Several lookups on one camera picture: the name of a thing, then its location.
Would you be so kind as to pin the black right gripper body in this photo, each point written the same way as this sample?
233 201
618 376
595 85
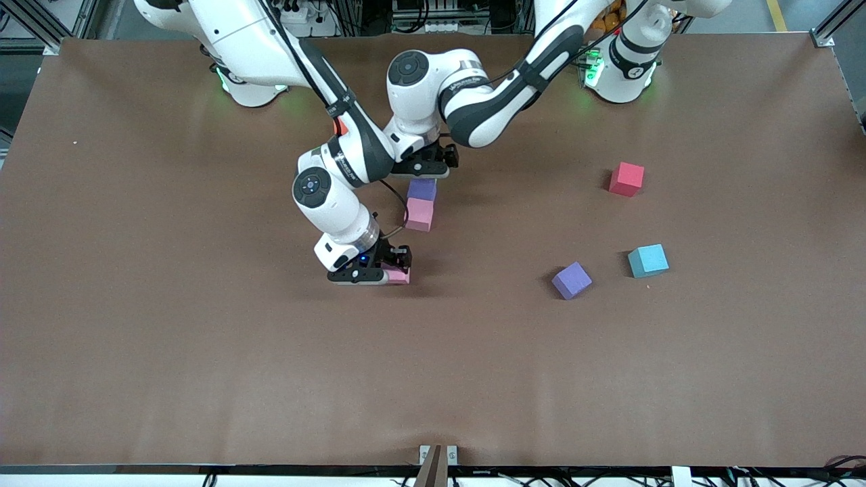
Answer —
390 255

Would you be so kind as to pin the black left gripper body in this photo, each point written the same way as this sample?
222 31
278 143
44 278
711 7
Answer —
444 154

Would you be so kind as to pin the pink foam block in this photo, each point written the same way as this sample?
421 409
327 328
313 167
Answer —
400 276
419 216

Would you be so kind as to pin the indigo blue foam block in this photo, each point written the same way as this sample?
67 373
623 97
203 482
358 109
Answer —
422 191

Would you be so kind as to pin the light purple foam block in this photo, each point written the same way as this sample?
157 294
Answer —
572 281

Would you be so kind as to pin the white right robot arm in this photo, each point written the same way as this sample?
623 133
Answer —
331 210

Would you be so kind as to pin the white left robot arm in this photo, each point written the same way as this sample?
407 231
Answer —
419 88

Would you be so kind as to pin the orange foam block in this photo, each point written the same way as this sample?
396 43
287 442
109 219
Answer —
342 127

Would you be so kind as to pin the red foam block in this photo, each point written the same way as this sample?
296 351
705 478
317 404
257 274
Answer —
626 179

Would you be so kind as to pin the white power strip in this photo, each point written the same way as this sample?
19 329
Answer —
304 13

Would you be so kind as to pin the bag of orange fruit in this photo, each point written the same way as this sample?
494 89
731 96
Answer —
609 17

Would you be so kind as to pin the cyan foam block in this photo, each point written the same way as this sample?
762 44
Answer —
648 261

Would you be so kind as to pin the small white box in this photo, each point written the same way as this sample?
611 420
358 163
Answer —
680 477

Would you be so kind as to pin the yellow floor tape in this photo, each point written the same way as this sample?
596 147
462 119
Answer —
777 15

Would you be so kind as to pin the small metal bracket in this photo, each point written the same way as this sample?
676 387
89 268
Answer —
423 454

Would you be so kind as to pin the aluminium frame post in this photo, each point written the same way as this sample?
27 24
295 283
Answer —
835 24
40 24

